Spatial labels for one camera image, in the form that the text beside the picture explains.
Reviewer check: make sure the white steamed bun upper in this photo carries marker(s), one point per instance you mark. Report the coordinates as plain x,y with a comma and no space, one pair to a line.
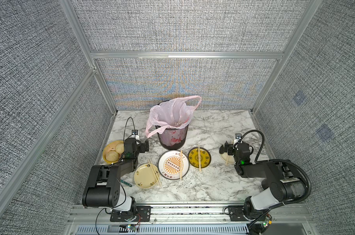
119,148

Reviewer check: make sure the black mesh trash bin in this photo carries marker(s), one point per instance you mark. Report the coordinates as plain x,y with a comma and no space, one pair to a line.
172,138

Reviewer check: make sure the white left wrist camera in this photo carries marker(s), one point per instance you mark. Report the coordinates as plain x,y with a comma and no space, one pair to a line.
135,134

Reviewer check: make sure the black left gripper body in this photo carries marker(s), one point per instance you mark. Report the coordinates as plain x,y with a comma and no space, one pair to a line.
140,149

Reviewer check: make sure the small green object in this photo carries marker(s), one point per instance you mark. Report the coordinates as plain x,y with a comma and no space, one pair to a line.
126,183

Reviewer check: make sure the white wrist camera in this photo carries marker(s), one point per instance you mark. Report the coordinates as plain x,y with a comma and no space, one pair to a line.
135,134
237,138

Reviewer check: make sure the yellow bamboo steamer basket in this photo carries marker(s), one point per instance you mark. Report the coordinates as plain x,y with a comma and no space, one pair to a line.
109,147

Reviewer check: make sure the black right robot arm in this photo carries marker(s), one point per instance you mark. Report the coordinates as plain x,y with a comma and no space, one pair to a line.
283,181

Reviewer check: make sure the cream small plate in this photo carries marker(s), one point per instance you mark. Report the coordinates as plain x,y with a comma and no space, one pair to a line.
143,176

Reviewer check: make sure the white steamed bun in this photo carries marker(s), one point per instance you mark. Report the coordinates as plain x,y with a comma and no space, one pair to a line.
119,148
112,156

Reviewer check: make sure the white steamed bun lower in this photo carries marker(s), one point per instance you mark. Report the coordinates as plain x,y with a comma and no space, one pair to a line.
112,156

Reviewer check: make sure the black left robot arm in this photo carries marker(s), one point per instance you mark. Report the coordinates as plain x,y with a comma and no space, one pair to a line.
103,187

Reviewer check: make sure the white plate with orange sunburst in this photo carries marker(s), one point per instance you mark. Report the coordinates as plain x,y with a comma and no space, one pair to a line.
168,165

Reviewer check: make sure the pink plastic bin bag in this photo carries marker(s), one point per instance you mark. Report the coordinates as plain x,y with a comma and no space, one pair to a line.
173,114

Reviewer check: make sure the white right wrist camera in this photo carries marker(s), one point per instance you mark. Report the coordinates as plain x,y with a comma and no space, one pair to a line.
237,138

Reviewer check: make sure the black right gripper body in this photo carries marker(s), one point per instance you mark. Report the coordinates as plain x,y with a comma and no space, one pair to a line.
236,159

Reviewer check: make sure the cream plate with black patch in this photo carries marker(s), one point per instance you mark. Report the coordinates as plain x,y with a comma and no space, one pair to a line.
225,156

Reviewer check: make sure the aluminium enclosure frame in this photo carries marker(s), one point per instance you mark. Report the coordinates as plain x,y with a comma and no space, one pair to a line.
68,67

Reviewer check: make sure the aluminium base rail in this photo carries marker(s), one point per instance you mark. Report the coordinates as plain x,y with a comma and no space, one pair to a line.
190,218

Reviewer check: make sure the yellow dark patterned small plate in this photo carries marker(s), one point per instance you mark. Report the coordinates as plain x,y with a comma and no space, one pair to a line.
205,157

